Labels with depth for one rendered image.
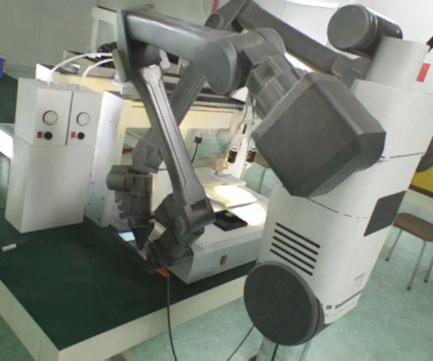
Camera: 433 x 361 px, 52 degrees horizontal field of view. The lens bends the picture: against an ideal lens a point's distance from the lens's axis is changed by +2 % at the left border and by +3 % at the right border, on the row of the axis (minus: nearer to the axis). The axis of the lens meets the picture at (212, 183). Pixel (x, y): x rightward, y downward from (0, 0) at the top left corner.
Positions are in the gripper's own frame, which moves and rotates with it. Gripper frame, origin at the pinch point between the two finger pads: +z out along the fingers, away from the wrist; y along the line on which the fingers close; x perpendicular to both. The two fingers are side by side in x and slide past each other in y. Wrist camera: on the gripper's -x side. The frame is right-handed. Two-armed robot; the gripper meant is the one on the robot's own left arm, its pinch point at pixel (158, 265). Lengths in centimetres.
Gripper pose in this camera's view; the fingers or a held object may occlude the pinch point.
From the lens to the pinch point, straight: 118.6
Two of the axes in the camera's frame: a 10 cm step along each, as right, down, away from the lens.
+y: -7.3, 0.5, -6.8
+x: 4.4, 8.0, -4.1
